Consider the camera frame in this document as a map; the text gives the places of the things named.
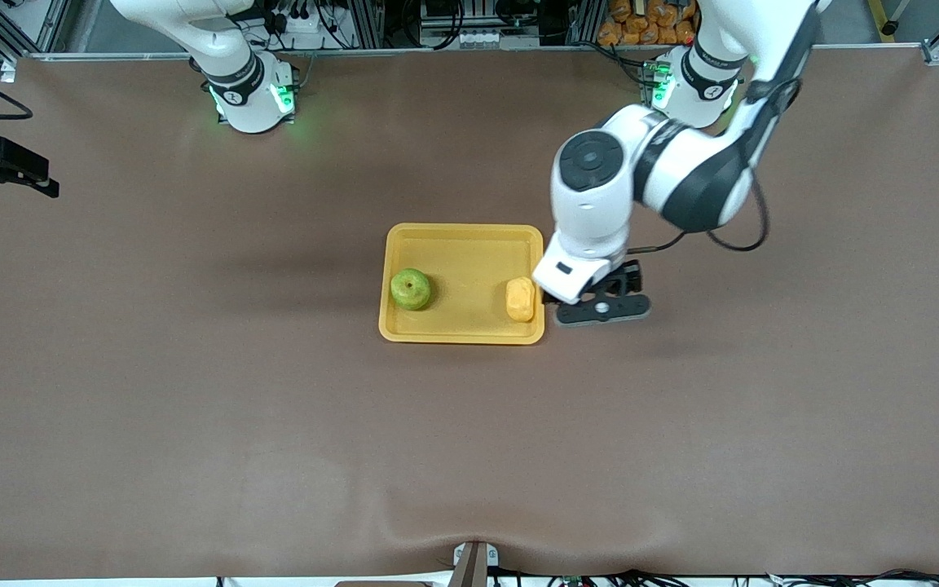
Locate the orange bagged goods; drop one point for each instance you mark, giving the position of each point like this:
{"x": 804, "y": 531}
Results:
{"x": 649, "y": 24}

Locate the brown table mat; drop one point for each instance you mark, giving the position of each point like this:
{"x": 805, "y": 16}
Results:
{"x": 469, "y": 456}

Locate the yellow plastic tray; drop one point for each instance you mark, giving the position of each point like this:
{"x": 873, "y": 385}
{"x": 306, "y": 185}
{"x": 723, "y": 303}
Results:
{"x": 469, "y": 277}

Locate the white power strip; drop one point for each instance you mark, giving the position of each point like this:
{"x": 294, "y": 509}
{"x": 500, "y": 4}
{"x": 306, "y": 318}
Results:
{"x": 306, "y": 33}

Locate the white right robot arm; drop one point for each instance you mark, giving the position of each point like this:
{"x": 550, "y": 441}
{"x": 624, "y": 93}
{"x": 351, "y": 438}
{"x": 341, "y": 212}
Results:
{"x": 245, "y": 98}

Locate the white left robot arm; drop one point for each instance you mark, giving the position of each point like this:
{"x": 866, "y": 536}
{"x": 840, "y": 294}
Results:
{"x": 592, "y": 204}

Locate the green apple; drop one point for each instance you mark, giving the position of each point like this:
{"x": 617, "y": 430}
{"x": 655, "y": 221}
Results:
{"x": 411, "y": 290}

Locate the metal table clamp bracket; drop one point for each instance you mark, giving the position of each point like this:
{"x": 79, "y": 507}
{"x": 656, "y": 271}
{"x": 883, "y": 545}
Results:
{"x": 473, "y": 562}

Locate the grey terminal block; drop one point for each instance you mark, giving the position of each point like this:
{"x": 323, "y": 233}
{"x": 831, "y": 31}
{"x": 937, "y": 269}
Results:
{"x": 478, "y": 37}

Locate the aluminium table edge rail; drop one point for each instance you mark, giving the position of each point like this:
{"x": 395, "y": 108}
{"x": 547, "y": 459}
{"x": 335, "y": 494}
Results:
{"x": 437, "y": 52}

